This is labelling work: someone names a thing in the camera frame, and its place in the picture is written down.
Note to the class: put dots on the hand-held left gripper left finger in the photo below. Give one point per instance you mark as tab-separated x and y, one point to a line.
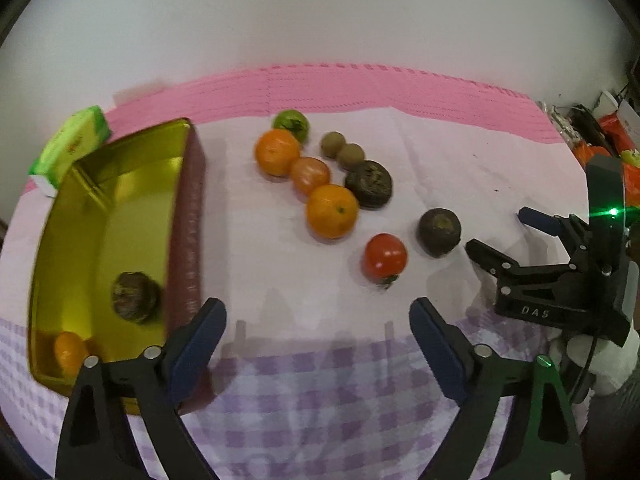
200	347

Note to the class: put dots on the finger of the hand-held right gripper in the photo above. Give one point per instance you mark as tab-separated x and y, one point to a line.
537	217
492	257

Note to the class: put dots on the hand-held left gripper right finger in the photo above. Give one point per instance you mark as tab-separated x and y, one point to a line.
434	350

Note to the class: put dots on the dark wrinkled passion fruit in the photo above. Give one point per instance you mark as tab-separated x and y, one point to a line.
370	184
439	231
135	297

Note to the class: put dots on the red tomato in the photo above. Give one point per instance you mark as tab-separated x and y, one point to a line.
385	255

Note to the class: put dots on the orange mandarin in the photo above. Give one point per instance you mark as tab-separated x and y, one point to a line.
71	355
332	211
276	152

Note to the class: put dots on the gold metal tin box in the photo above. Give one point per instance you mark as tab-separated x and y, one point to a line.
130	225

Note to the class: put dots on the small brown kiwi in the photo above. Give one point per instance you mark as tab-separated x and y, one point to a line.
331	143
351	156

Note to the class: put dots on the orange-red tomato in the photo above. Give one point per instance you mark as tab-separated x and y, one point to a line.
311	176

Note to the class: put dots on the person's right forearm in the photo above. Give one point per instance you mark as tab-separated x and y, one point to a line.
617	435

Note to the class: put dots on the person's right hand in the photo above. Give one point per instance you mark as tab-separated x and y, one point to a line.
607	365

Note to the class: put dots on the pale pink cloth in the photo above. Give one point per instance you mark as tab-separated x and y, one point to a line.
450	170

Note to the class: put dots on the orange packet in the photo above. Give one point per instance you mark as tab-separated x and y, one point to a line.
617	130

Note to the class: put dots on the purple checkered cloth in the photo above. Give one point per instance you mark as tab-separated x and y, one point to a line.
310	410

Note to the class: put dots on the pink ribbed mat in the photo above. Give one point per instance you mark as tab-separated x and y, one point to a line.
360	87

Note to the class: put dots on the green carton box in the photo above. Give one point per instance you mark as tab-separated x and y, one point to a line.
75	140

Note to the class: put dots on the green mandarin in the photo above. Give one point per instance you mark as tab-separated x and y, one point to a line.
291	121

